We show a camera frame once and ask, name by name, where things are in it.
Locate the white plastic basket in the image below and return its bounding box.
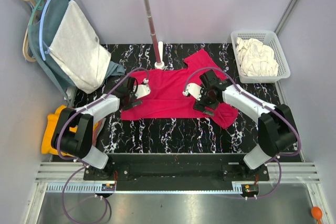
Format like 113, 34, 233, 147
230, 30, 290, 83

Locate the light blue hanger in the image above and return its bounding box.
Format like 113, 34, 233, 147
38, 0, 77, 61

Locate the yellow folded t shirt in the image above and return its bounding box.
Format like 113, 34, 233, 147
41, 105, 66, 155

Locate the wooden hanger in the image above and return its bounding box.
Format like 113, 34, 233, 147
12, 0, 37, 63

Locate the blue grey hanging shirt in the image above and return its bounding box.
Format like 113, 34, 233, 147
28, 0, 125, 100

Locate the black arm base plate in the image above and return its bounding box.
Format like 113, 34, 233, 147
83, 153, 269, 194

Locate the pink folded t shirt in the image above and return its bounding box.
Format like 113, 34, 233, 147
92, 118, 106, 146

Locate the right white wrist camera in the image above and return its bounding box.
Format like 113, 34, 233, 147
182, 83, 202, 101

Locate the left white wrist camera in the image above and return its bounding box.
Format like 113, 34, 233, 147
133, 78, 151, 99

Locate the orange ball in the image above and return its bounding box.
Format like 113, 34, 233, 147
311, 206, 323, 224

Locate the aluminium frame rail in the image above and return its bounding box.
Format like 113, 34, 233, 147
24, 160, 335, 223

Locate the cream white t shirt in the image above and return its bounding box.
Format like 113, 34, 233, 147
236, 37, 279, 77

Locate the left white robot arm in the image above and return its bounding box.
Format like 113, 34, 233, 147
41, 77, 151, 170

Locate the red t shirt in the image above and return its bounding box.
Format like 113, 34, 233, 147
120, 48, 239, 130

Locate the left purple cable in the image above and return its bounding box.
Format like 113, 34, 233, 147
56, 68, 150, 224

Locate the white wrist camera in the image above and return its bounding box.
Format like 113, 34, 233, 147
182, 83, 202, 101
133, 78, 151, 99

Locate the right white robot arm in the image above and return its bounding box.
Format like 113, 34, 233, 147
183, 67, 300, 170

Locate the white hanging towel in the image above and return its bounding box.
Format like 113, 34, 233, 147
49, 0, 111, 94

